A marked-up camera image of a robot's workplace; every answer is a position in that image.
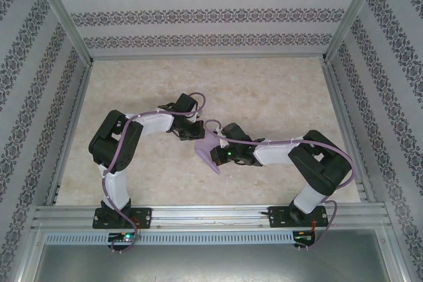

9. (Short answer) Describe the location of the wide aluminium mounting rail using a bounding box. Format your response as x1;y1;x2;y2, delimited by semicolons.
31;205;389;230

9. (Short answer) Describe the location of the aluminium frame post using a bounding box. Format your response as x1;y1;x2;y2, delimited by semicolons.
321;0;388;64
376;227;409;282
26;0;96;65
15;225;47;282

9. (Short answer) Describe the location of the purple paper sheet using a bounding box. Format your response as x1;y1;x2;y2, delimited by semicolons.
194;129;223;175

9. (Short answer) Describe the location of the small circuit board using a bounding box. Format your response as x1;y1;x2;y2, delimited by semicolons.
292;230;317;247

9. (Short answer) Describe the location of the aluminium extrusion rail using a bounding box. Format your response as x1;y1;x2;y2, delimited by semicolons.
88;52;328;62
46;62;95;207
322;62;377;203

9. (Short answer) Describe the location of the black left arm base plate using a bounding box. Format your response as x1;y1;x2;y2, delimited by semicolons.
93;207;153;230

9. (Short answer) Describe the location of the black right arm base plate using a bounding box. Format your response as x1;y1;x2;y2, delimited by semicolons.
268;205;330;229

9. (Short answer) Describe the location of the circuit board with green light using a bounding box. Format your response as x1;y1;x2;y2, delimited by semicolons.
108;232;141;247

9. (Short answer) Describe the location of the grey sheet metal panel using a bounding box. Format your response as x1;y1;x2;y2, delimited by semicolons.
32;244;397;282

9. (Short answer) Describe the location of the slotted grey cable duct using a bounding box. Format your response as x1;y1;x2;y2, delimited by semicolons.
44;230;295;246

